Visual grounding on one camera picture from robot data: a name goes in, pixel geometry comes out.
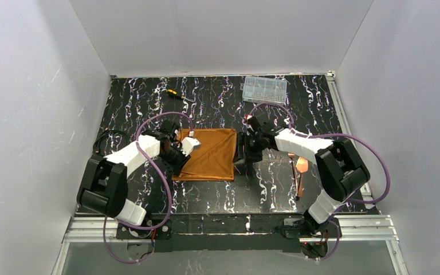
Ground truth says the orange cloth napkin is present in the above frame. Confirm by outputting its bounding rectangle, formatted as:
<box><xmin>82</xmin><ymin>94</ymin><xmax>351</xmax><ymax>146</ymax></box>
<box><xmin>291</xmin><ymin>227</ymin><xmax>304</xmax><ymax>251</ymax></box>
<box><xmin>172</xmin><ymin>128</ymin><xmax>237</xmax><ymax>181</ymax></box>

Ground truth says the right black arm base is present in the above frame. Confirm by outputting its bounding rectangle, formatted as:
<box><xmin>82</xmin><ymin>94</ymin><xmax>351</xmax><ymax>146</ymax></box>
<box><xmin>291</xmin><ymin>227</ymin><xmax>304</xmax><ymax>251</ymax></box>
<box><xmin>277</xmin><ymin>217</ymin><xmax>343</xmax><ymax>239</ymax></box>

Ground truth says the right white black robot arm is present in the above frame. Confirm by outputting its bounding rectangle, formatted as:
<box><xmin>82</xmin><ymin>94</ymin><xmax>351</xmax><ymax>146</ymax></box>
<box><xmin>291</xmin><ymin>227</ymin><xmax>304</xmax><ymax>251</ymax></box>
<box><xmin>233</xmin><ymin>115</ymin><xmax>370</xmax><ymax>231</ymax></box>

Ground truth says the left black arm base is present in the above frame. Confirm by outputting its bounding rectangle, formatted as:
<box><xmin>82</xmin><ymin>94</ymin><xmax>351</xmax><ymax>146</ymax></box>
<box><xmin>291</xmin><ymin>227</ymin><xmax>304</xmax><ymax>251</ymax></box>
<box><xmin>115</xmin><ymin>214</ymin><xmax>173</xmax><ymax>241</ymax></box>

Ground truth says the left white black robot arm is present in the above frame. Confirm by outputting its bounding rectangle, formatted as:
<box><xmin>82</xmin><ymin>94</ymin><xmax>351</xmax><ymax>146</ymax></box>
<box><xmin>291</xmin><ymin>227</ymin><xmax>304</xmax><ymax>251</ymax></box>
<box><xmin>76</xmin><ymin>121</ymin><xmax>201</xmax><ymax>230</ymax></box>

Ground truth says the copper fork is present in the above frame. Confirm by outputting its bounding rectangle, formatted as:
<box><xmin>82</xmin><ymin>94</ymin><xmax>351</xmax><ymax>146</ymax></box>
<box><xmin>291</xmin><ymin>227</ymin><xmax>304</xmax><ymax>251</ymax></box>
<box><xmin>288</xmin><ymin>152</ymin><xmax>300</xmax><ymax>201</ymax></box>

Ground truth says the copper cake server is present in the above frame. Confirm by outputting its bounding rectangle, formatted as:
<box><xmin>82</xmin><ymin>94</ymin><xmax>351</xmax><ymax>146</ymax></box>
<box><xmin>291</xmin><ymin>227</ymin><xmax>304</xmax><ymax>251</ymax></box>
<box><xmin>296</xmin><ymin>157</ymin><xmax>309</xmax><ymax>198</ymax></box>

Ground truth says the clear plastic parts box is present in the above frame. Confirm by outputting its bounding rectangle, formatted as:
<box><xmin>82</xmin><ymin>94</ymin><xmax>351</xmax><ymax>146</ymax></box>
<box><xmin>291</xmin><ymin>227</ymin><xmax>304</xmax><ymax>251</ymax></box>
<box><xmin>241</xmin><ymin>76</ymin><xmax>288</xmax><ymax>105</ymax></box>

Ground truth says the orange black screwdriver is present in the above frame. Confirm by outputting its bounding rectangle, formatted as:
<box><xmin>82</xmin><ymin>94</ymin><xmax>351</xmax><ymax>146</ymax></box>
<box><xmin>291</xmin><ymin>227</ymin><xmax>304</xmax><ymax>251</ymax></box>
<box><xmin>166</xmin><ymin>89</ymin><xmax>190</xmax><ymax>101</ymax></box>

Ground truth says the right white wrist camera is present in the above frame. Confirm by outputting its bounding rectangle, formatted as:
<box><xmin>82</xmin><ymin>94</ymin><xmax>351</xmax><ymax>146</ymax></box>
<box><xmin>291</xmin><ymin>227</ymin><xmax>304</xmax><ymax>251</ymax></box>
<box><xmin>243</xmin><ymin>115</ymin><xmax>254</xmax><ymax>133</ymax></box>

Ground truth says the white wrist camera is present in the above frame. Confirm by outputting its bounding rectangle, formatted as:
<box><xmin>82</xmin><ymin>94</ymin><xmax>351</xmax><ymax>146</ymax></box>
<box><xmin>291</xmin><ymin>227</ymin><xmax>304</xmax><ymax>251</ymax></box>
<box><xmin>243</xmin><ymin>115</ymin><xmax>254</xmax><ymax>133</ymax></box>
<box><xmin>180</xmin><ymin>131</ymin><xmax>201</xmax><ymax>156</ymax></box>

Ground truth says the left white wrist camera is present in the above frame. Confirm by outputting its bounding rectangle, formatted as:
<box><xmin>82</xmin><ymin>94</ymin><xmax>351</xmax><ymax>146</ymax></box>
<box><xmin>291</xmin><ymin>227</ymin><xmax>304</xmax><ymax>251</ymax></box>
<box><xmin>180</xmin><ymin>131</ymin><xmax>201</xmax><ymax>156</ymax></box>

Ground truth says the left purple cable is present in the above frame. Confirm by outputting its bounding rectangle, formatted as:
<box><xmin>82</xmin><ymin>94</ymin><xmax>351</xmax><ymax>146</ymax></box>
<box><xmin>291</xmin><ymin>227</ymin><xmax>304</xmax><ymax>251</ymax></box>
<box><xmin>103</xmin><ymin>111</ymin><xmax>194</xmax><ymax>265</ymax></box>

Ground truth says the purple cable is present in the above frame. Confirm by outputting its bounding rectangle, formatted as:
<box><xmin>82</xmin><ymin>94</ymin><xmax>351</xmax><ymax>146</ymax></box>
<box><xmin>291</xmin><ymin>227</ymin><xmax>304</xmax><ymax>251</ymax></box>
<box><xmin>244</xmin><ymin>101</ymin><xmax>391</xmax><ymax>262</ymax></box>
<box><xmin>103</xmin><ymin>111</ymin><xmax>194</xmax><ymax>265</ymax></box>

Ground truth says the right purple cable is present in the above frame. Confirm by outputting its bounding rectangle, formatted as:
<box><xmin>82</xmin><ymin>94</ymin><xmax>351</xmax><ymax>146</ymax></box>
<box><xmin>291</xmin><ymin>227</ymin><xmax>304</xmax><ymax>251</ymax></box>
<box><xmin>244</xmin><ymin>101</ymin><xmax>391</xmax><ymax>262</ymax></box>

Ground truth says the black coiled cable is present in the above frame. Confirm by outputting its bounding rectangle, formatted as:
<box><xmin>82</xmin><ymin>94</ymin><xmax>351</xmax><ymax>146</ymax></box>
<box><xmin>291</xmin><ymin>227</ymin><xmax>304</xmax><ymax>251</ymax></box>
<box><xmin>92</xmin><ymin>130</ymin><xmax>133</xmax><ymax>156</ymax></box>

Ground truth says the aluminium frame rail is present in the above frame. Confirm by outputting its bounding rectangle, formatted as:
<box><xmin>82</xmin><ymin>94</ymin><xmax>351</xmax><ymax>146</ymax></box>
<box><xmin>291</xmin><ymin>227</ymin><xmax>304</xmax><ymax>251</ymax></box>
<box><xmin>53</xmin><ymin>213</ymin><xmax>408</xmax><ymax>274</ymax></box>

